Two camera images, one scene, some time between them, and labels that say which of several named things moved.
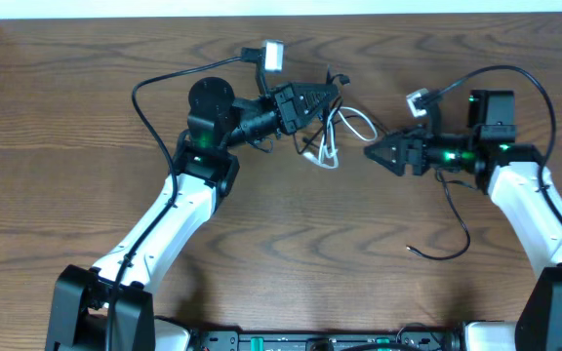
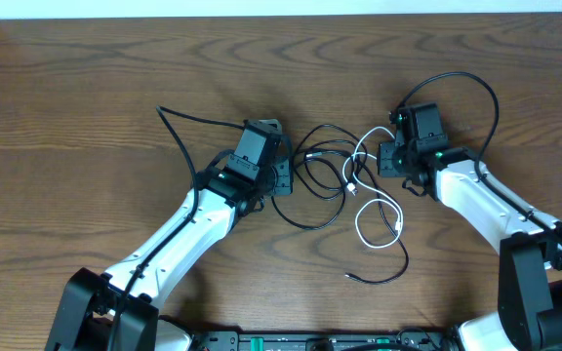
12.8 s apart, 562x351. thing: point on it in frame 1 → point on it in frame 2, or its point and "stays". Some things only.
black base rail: x=405 y=340 stays
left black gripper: x=292 y=110 → x=286 y=165
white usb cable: x=328 y=150 → x=353 y=191
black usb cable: x=330 y=110 → x=364 y=167
